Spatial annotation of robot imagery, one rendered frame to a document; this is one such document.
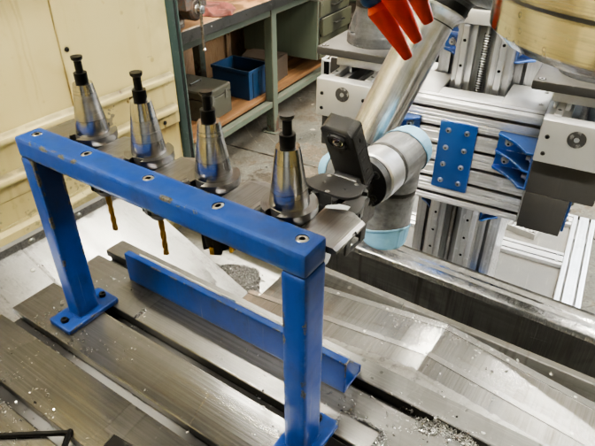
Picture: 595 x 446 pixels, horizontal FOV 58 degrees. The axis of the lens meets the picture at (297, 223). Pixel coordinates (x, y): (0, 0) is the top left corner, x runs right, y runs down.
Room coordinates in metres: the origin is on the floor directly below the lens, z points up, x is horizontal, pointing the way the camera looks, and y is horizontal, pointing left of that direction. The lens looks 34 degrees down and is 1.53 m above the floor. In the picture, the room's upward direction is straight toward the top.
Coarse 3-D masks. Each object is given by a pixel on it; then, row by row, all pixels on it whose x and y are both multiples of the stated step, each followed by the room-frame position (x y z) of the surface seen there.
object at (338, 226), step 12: (324, 216) 0.49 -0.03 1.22; (336, 216) 0.49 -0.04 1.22; (348, 216) 0.49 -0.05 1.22; (312, 228) 0.46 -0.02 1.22; (324, 228) 0.46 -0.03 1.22; (336, 228) 0.46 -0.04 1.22; (348, 228) 0.46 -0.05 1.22; (360, 228) 0.47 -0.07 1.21; (336, 240) 0.44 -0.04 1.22; (348, 240) 0.45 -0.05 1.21; (336, 252) 0.43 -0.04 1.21
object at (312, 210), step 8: (264, 200) 0.51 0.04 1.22; (312, 200) 0.50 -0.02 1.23; (264, 208) 0.49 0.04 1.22; (272, 208) 0.49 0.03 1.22; (312, 208) 0.49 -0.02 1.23; (272, 216) 0.49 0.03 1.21; (280, 216) 0.47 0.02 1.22; (288, 216) 0.47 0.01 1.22; (296, 216) 0.47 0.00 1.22; (304, 216) 0.48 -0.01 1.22; (312, 216) 0.48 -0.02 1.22; (296, 224) 0.47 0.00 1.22; (304, 224) 0.48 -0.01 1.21
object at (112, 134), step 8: (72, 128) 0.69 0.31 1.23; (112, 128) 0.70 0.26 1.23; (72, 136) 0.67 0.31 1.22; (80, 136) 0.67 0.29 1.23; (96, 136) 0.67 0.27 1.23; (104, 136) 0.67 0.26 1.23; (112, 136) 0.68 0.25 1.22; (88, 144) 0.66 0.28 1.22; (96, 144) 0.66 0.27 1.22; (104, 144) 0.67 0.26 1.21
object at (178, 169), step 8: (176, 160) 0.62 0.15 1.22; (184, 160) 0.62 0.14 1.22; (192, 160) 0.62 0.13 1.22; (160, 168) 0.60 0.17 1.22; (168, 168) 0.60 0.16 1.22; (176, 168) 0.60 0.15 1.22; (184, 168) 0.60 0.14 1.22; (168, 176) 0.58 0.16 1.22; (176, 176) 0.58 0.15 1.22; (184, 176) 0.58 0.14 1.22
